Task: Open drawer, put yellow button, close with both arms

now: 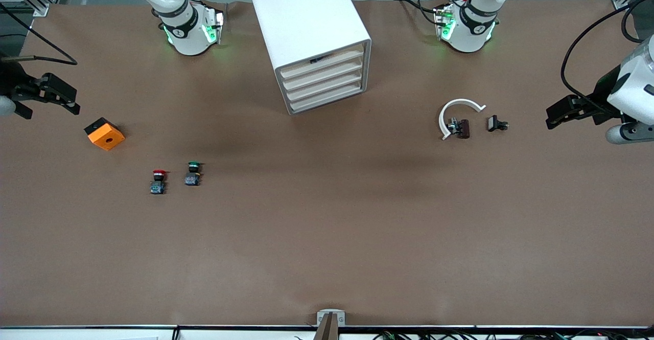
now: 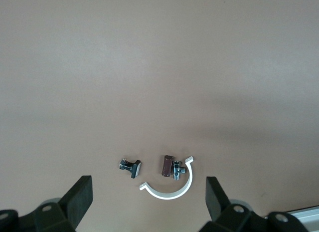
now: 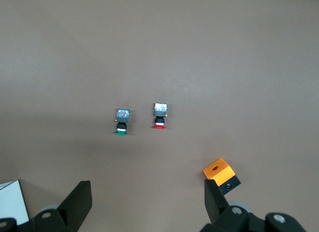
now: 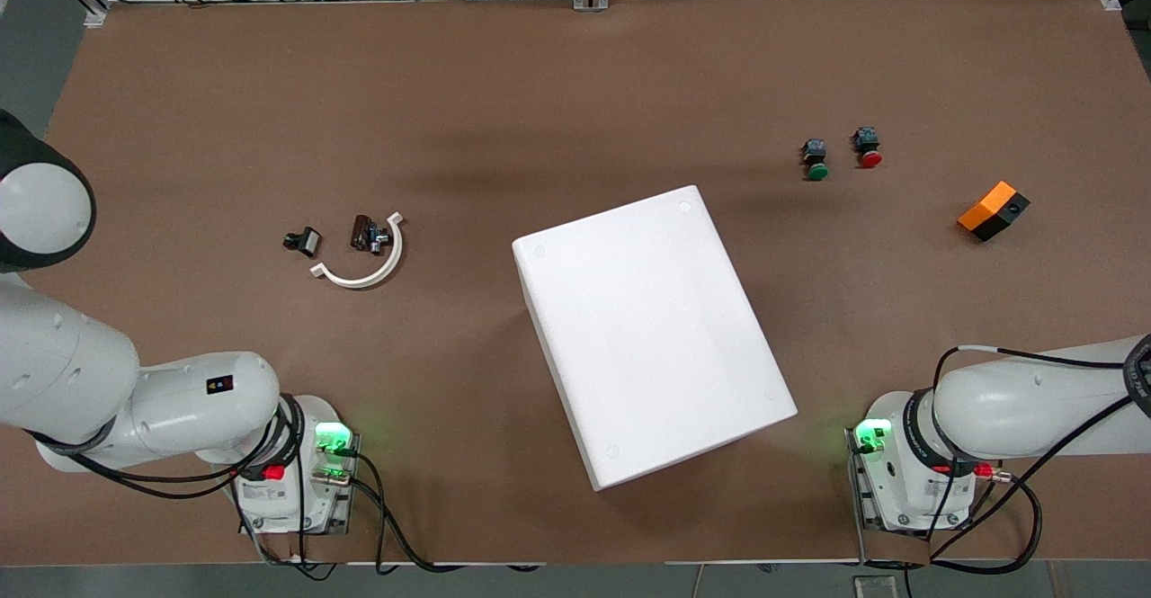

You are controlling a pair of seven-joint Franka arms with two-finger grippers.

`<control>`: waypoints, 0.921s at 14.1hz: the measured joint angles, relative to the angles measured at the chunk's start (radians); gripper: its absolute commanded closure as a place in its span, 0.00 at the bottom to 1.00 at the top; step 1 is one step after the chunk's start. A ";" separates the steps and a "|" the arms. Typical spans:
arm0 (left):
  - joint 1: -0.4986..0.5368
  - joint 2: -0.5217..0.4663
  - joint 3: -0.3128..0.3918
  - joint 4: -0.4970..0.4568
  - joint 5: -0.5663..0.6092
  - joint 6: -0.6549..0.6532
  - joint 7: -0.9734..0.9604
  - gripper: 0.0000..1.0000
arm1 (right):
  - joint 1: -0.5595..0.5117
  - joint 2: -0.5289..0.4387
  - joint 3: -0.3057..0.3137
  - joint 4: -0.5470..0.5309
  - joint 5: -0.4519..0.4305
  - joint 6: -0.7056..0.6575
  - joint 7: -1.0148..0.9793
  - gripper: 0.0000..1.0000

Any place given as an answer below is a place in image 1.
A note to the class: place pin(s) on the green push button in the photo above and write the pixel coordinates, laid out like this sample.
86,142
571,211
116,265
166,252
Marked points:
192,179

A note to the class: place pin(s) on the white table edge rail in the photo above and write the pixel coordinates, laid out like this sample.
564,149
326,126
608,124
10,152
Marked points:
76,334

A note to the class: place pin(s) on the brown cylinder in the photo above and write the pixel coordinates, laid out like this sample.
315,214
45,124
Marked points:
464,129

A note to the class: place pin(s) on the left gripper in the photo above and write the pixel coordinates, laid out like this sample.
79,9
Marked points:
602,93

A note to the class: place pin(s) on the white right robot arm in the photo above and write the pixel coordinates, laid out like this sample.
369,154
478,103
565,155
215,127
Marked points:
189,33

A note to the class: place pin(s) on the silver base connector plate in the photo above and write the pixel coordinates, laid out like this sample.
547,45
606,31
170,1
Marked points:
443,23
219,25

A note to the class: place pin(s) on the orange box with hole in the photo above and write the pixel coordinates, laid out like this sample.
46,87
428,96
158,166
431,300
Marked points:
104,136

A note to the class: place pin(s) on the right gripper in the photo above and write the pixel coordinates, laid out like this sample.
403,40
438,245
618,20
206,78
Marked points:
11,82

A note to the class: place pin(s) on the small black clip part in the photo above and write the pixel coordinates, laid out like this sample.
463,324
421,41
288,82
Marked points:
494,123

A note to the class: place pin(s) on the red push button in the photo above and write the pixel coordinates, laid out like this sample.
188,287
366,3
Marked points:
158,187

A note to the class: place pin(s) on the plain white cabinet drawer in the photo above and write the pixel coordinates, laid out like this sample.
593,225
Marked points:
309,102
306,78
306,90

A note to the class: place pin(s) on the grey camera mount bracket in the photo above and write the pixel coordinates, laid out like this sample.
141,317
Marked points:
322,317

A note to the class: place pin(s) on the white drawer cabinet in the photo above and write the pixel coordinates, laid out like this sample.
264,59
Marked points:
306,13

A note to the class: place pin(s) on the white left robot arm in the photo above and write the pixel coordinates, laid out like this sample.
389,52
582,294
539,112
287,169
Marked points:
470,33

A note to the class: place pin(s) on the metal bolt with nut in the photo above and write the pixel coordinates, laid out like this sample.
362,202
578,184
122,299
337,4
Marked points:
452,125

